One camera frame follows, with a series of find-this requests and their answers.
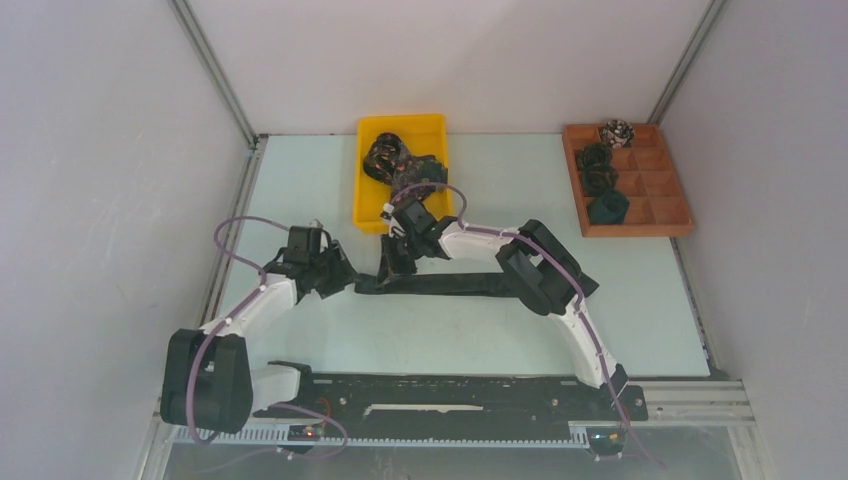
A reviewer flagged yellow plastic bin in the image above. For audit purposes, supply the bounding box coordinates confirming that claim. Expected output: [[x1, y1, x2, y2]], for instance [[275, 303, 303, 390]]
[[352, 113, 450, 234]]

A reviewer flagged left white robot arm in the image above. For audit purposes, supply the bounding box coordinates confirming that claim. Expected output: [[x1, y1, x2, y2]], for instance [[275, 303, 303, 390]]
[[159, 226, 357, 444]]

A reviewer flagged floral paisley tie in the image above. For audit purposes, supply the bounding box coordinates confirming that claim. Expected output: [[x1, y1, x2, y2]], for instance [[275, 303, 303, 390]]
[[362, 132, 425, 204]]

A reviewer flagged aluminium frame rail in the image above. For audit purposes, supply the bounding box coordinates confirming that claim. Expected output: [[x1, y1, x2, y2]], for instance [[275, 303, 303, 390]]
[[152, 377, 757, 448]]

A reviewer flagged dark green leaf tie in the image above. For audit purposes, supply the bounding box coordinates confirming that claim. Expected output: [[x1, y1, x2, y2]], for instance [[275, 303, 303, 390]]
[[354, 272, 518, 298]]

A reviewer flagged dark rolled tie upper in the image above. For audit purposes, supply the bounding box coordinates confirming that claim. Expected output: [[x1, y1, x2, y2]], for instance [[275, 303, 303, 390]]
[[576, 142, 612, 171]]

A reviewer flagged brown wooden compartment tray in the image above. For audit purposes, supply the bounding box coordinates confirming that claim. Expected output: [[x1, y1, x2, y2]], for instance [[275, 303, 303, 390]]
[[562, 124, 695, 238]]

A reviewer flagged dark green floral tie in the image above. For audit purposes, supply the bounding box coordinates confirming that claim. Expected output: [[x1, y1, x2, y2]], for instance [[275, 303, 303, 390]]
[[416, 155, 448, 199]]

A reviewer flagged dark rolled tie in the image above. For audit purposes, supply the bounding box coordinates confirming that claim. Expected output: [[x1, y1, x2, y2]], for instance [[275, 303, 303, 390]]
[[576, 142, 612, 171], [580, 165, 619, 197]]

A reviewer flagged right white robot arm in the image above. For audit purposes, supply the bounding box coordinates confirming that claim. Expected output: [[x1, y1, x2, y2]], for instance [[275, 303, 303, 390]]
[[383, 200, 629, 418]]

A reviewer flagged white patterned rolled tie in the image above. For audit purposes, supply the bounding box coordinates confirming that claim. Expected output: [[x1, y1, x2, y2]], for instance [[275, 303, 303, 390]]
[[599, 119, 635, 148]]

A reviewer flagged dark rolled tie middle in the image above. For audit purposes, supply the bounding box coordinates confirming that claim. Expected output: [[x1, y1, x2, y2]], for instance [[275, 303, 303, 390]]
[[580, 165, 619, 197]]

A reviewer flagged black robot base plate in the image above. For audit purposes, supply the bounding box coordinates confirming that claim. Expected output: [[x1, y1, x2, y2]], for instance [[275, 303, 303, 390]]
[[293, 374, 649, 443]]

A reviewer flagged teal rolled tie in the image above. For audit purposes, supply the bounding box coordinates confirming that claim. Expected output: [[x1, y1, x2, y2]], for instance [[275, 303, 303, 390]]
[[587, 189, 631, 225]]

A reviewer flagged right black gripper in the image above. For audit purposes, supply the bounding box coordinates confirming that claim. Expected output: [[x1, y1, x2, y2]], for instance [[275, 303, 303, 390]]
[[377, 232, 425, 288]]

